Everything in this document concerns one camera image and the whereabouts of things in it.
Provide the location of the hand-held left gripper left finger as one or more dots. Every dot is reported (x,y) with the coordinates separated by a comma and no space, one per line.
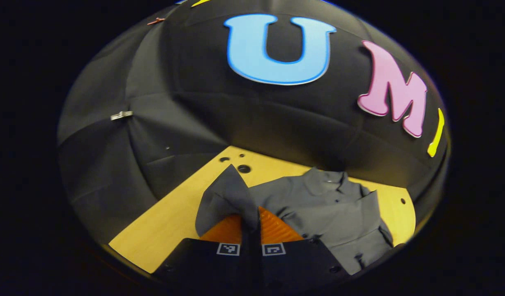
(245,261)

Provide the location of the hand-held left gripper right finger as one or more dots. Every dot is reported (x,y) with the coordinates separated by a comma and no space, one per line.
(258,261)

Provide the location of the grey collared shirt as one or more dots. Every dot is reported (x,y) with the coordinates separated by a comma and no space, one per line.
(326,205)

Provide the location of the silver metal clip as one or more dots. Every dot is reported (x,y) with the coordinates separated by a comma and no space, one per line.
(121,115)

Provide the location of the black backdrop cloth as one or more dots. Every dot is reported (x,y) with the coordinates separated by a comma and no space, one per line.
(174,82)

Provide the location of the red clip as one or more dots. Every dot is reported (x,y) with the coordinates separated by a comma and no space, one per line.
(155,20)

